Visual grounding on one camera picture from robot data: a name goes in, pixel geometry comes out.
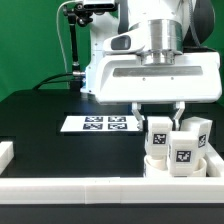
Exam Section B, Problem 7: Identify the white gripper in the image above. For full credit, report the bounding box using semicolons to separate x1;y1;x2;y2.
95;31;221;131

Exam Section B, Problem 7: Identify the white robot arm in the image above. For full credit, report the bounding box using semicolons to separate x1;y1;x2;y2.
83;0;222;128

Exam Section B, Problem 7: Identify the white paper marker sheet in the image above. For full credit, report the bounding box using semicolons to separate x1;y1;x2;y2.
61;115;139;133

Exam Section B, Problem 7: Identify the white front fence rail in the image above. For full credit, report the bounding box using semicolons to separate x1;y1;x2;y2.
0;177;224;204

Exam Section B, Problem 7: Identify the black cable bundle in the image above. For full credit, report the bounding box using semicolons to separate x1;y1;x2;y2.
32;72;75;90

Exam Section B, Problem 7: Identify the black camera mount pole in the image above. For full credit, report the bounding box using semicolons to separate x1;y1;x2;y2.
63;3;92;91

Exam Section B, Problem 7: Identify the white overhead camera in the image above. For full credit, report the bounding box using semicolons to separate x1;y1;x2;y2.
83;0;116;10

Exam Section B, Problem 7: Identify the white left fence rail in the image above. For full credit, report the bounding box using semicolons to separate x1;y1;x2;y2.
0;141;14;175

